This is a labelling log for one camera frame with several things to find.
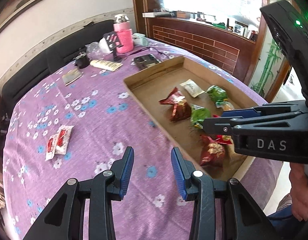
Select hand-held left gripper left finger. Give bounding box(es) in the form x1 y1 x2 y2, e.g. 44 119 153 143
24 146 135 240

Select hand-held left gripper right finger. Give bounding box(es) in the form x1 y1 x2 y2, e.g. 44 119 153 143
171 147 280 240

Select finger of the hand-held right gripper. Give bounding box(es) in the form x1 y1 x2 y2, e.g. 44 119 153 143
221 100 306 119
203 112 307 140

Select light green square packet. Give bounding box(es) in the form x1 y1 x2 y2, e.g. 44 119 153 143
189 104 211 129

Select dark green snack packet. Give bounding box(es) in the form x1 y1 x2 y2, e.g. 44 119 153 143
206 85 229 108

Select dark red nut packet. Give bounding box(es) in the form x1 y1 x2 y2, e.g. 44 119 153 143
200 135 226 168

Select dark red foil packet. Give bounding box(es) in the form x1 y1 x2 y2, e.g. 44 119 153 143
159 87 192 122

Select white snack packet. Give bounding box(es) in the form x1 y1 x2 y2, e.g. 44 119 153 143
180 79 206 98

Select large red-white packet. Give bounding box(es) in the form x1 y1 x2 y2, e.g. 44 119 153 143
55 125 74 155

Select cardboard box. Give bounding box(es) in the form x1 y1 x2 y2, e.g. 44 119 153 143
123 56 270 180

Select small red-white packet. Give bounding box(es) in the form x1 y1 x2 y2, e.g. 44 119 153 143
45 134 60 162

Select person's right hand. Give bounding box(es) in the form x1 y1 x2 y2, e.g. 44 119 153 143
289 166 308 222

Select purple floral bedsheet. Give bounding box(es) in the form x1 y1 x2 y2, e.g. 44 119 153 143
2 39 285 240

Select person's leg in jeans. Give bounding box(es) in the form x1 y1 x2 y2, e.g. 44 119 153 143
267 195 303 230

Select black smartphone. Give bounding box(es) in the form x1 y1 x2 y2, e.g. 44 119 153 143
133 54 162 69

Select cream tube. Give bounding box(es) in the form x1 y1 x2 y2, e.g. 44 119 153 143
90 59 124 72

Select olive notebook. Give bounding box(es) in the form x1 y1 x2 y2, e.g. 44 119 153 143
62 69 84 86

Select black cup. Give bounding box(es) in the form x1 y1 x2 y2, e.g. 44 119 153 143
75 52 90 69

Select white jar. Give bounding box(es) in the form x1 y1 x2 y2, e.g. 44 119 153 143
99 37 114 54

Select pink knit-sleeve bottle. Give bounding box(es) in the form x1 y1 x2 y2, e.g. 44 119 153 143
113 14 134 53

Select clear glass bowl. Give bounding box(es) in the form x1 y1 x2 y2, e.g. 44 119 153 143
85 41 102 55

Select black phone stand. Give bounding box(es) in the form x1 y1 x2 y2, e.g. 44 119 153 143
103 31 123 61

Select black padded sofa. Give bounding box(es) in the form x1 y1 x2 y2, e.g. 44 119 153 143
1 19 114 110

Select bamboo wall sticker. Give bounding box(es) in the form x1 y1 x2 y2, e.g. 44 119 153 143
249 0 290 100

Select thin-frame eyeglasses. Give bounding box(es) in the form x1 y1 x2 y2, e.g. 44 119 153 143
130 45 175 62

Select framed wall picture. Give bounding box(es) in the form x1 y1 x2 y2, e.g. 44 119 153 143
0 0 45 39

